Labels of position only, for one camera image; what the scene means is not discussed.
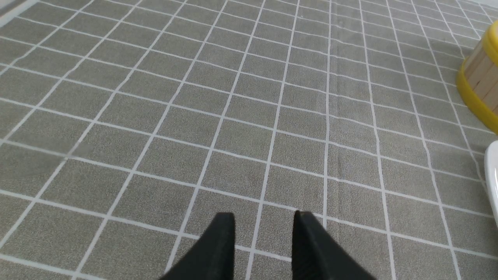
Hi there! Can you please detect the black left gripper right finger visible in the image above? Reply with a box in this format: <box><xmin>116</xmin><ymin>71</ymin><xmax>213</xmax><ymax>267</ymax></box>
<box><xmin>292</xmin><ymin>211</ymin><xmax>375</xmax><ymax>280</ymax></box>

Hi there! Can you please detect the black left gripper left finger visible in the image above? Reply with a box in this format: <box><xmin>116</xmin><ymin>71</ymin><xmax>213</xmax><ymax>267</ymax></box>
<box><xmin>161</xmin><ymin>212</ymin><xmax>235</xmax><ymax>280</ymax></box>

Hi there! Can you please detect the white square plate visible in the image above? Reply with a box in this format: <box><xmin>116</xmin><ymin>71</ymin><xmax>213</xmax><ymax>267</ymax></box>
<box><xmin>484</xmin><ymin>140</ymin><xmax>498</xmax><ymax>226</ymax></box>

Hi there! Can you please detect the grey checked tablecloth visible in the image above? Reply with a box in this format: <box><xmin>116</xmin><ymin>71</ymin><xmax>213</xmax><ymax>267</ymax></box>
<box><xmin>0</xmin><ymin>0</ymin><xmax>497</xmax><ymax>280</ymax></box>

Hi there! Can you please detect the yellow-rimmed bamboo steamer basket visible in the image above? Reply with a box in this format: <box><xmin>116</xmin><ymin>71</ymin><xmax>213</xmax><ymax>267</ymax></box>
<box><xmin>456</xmin><ymin>21</ymin><xmax>498</xmax><ymax>134</ymax></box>

